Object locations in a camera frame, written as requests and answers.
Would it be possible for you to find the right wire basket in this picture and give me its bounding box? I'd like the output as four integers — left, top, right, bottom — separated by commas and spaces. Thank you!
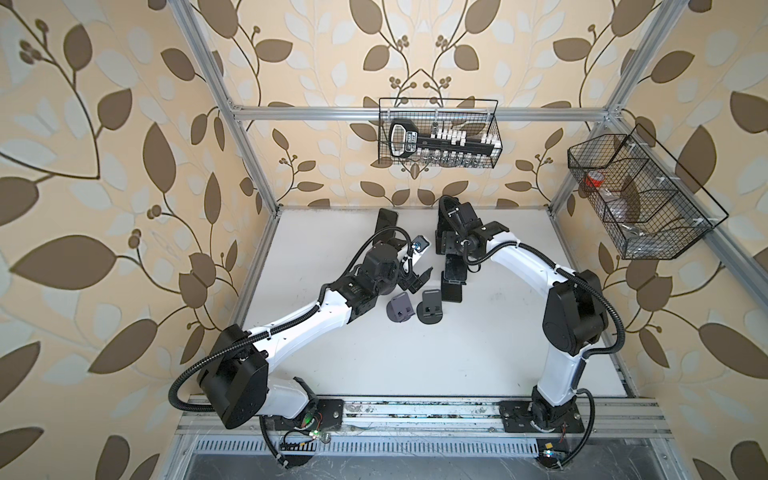
567, 124, 729, 261

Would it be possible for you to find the middle right black stand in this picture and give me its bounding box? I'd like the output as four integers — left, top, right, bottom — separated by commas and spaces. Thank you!
441, 254, 468, 303

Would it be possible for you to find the wire basket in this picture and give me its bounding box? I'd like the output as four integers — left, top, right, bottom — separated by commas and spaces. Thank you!
377, 96, 503, 169
567, 124, 729, 261

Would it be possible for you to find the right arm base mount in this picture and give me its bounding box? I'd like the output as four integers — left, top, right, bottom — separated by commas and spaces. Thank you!
498, 398, 585, 434

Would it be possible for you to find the front aluminium rail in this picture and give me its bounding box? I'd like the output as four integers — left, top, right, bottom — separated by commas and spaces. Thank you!
176, 396, 673, 458

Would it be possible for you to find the front left purple stand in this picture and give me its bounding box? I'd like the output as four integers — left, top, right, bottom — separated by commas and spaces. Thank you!
386, 292, 416, 323

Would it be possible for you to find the front right black stand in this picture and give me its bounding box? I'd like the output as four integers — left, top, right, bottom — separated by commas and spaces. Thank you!
416, 289, 443, 325

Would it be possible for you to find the back wire basket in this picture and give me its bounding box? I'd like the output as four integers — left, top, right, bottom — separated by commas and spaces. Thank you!
377, 96, 503, 169

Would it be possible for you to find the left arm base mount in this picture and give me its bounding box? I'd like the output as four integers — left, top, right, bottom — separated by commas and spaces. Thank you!
266, 397, 345, 432

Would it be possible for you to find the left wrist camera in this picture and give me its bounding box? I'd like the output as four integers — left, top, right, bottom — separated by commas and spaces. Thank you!
399, 235, 431, 272

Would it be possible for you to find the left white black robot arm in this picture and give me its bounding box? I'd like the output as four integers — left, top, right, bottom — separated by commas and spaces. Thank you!
168, 226, 431, 429

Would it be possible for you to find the red capped clear item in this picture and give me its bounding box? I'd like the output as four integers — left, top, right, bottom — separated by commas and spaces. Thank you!
583, 170, 605, 192

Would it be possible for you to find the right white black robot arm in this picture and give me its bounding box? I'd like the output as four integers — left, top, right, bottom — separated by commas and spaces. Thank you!
435, 195, 626, 432

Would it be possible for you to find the black stand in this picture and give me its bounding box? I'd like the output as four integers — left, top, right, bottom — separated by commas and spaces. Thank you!
441, 254, 468, 303
416, 289, 443, 325

